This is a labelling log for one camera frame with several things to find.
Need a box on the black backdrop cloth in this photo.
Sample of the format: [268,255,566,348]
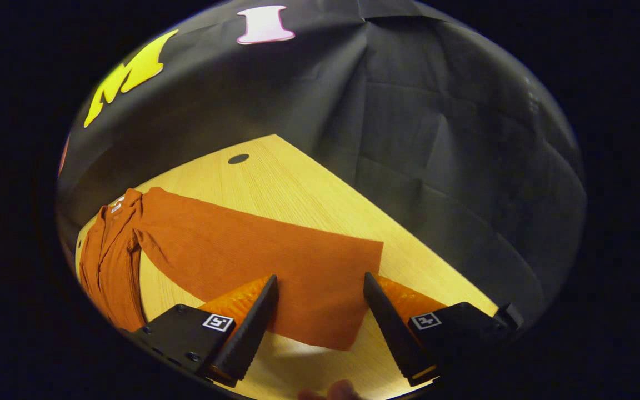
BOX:
[56,0,586,334]

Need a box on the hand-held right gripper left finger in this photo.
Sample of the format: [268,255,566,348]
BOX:
[131,274,279,388]

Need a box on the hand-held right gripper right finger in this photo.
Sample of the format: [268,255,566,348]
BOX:
[363,271,523,388]

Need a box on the orange shirt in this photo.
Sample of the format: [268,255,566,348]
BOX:
[78,186,384,352]

